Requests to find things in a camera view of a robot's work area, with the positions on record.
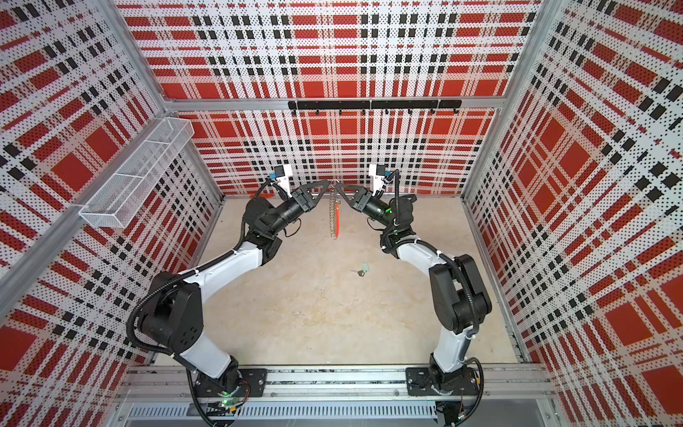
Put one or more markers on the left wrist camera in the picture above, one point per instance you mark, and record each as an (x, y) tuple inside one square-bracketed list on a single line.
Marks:
[(280, 180)]

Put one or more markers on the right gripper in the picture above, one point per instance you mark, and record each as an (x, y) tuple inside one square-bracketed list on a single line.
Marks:
[(363, 194)]

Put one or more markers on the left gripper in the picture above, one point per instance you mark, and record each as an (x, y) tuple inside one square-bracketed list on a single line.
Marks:
[(305, 195)]

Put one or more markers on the white wire mesh basket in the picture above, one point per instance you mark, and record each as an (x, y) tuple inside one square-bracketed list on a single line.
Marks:
[(119, 199)]

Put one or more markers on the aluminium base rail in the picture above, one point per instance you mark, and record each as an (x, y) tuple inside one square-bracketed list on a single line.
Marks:
[(355, 395)]

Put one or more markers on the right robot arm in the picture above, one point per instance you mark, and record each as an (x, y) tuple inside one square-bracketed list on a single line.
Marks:
[(459, 296)]

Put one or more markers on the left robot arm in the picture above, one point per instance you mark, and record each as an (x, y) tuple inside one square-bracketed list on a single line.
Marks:
[(170, 318)]

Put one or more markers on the black wall hook rail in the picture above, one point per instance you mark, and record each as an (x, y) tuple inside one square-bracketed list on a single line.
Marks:
[(393, 104)]

